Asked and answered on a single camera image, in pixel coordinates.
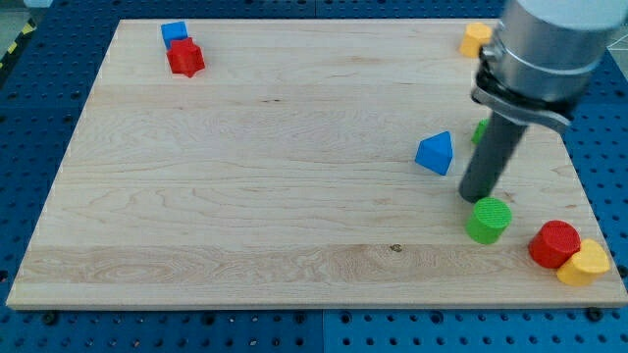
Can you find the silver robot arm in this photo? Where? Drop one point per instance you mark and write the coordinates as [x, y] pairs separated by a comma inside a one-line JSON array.
[[540, 60]]

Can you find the red star block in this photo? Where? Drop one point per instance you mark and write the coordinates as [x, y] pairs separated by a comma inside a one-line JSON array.
[[185, 57]]

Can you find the green star block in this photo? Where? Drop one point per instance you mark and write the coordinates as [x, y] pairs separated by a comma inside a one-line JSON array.
[[479, 130]]

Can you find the yellow hexagon block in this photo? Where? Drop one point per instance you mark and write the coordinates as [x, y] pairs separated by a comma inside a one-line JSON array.
[[475, 36]]

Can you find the light wooden board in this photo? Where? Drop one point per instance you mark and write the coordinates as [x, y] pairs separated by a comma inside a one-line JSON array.
[[283, 176]]

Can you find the blue pentagon block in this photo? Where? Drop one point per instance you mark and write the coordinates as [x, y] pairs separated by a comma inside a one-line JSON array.
[[435, 153]]

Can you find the green cylinder block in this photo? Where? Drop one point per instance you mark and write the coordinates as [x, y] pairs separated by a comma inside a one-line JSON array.
[[489, 219]]

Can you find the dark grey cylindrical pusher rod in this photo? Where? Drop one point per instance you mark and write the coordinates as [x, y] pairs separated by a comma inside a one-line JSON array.
[[491, 155]]

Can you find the blue cube block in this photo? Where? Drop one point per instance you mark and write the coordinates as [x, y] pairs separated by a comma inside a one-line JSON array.
[[173, 31]]

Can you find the red cylinder block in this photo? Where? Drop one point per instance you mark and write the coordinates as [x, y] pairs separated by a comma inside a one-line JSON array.
[[554, 243]]

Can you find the yellow heart block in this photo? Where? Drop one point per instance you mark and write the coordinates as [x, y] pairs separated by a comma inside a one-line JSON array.
[[585, 266]]

